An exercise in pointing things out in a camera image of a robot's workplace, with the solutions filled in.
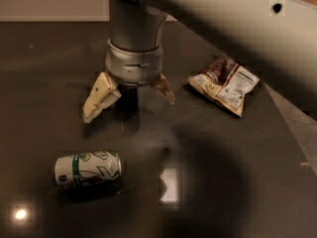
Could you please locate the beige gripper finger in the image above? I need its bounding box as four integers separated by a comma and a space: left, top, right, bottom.
151, 73, 175, 105
83, 71, 121, 123

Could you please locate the white green 7up can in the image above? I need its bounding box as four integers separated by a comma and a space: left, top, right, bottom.
53, 150, 122, 190

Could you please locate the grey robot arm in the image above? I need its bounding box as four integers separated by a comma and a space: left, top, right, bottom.
83, 0, 317, 122

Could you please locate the brown white chip bag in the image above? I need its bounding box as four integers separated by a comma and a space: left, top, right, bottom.
188, 55, 260, 117

